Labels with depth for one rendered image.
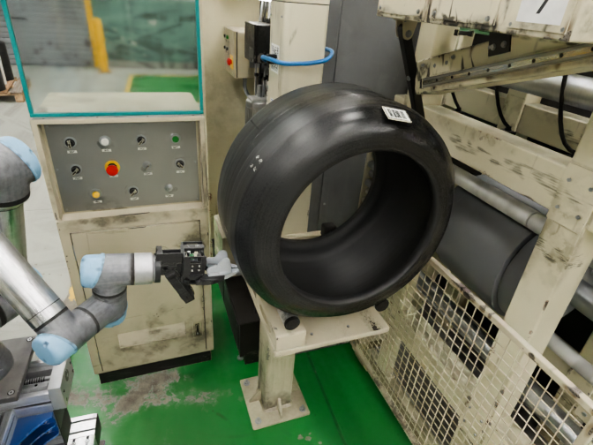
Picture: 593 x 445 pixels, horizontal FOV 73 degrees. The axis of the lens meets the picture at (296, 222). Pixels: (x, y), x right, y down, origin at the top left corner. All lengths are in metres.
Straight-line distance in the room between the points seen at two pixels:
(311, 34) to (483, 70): 0.45
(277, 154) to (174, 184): 0.89
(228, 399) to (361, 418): 0.62
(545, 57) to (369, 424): 1.63
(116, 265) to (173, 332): 1.10
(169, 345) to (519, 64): 1.77
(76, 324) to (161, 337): 1.09
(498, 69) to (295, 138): 0.50
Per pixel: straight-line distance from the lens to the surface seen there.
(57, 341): 0.98
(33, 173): 1.11
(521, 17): 0.87
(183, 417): 2.06
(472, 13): 0.96
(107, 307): 1.04
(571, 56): 0.96
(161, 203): 1.70
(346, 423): 2.06
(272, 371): 1.84
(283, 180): 0.82
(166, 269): 1.01
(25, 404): 1.44
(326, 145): 0.83
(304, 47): 1.20
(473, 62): 1.14
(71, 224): 1.70
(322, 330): 1.25
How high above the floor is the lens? 1.67
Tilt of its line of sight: 29 degrees down
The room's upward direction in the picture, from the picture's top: 5 degrees clockwise
